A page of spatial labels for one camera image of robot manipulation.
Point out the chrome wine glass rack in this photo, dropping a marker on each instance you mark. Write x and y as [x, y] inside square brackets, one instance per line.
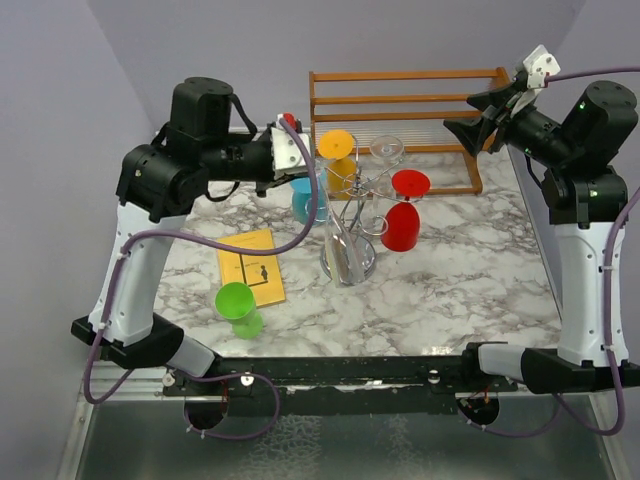
[374, 226]

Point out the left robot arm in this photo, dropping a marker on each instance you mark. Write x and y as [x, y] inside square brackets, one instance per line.
[157, 188]

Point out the blue plastic wine glass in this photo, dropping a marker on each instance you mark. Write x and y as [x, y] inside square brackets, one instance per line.
[301, 202]

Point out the clear champagne flute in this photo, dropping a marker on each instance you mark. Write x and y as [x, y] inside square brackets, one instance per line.
[348, 258]

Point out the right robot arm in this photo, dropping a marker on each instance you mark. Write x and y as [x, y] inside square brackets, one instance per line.
[587, 203]

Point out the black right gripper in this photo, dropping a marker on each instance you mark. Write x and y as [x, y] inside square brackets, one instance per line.
[507, 107]

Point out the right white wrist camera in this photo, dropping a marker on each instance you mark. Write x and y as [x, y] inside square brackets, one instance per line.
[539, 65]

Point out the green plastic wine glass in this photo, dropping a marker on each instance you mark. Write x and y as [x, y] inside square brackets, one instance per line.
[235, 303]

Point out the yellow book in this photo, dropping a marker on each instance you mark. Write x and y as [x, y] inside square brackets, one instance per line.
[261, 273]

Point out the clear wine glass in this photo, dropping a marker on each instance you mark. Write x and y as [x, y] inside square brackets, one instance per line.
[389, 152]

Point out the red plastic wine glass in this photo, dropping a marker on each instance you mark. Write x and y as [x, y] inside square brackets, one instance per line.
[403, 219]

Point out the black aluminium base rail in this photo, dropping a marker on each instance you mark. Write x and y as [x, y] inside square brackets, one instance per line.
[325, 386]

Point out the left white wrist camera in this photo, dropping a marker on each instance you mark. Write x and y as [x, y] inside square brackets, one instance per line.
[287, 158]

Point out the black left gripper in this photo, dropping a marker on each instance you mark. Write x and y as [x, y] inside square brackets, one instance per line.
[269, 176]

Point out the yellow plastic wine glass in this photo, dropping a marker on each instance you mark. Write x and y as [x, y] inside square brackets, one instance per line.
[335, 146]

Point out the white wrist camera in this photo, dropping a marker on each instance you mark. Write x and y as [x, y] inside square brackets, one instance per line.
[287, 158]
[539, 65]

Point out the wooden slatted rack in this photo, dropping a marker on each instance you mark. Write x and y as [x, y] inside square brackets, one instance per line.
[411, 105]

